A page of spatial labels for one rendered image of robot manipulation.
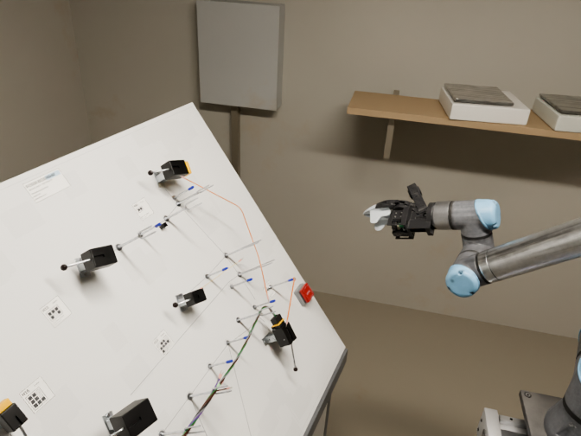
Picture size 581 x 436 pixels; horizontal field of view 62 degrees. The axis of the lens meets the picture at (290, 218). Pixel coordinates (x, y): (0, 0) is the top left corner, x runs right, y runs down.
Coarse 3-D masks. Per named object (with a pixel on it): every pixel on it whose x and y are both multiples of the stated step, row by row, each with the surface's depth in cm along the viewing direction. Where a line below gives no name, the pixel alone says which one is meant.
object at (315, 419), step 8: (344, 352) 176; (344, 360) 176; (336, 368) 169; (336, 376) 169; (328, 384) 163; (328, 392) 160; (320, 400) 157; (328, 400) 164; (320, 408) 155; (312, 416) 151; (320, 416) 158; (312, 424) 149; (312, 432) 152
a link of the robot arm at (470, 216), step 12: (456, 204) 122; (468, 204) 120; (480, 204) 118; (492, 204) 117; (456, 216) 120; (468, 216) 119; (480, 216) 117; (492, 216) 116; (456, 228) 123; (468, 228) 120; (480, 228) 119; (492, 228) 118
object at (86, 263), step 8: (96, 248) 103; (104, 248) 104; (112, 248) 106; (88, 256) 102; (96, 256) 103; (104, 256) 104; (112, 256) 105; (64, 264) 99; (72, 264) 100; (80, 264) 107; (88, 264) 103; (96, 264) 102; (104, 264) 103; (112, 264) 106; (80, 272) 108; (88, 272) 109
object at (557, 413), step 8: (560, 400) 116; (552, 408) 116; (560, 408) 113; (568, 408) 110; (552, 416) 114; (560, 416) 112; (568, 416) 110; (576, 416) 108; (544, 424) 117; (552, 424) 114; (560, 424) 112; (568, 424) 110; (576, 424) 109; (552, 432) 113; (560, 432) 111; (568, 432) 111; (576, 432) 109
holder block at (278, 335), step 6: (288, 324) 143; (276, 330) 142; (282, 330) 140; (288, 330) 143; (276, 336) 142; (282, 336) 141; (288, 336) 141; (294, 336) 143; (282, 342) 142; (288, 342) 141
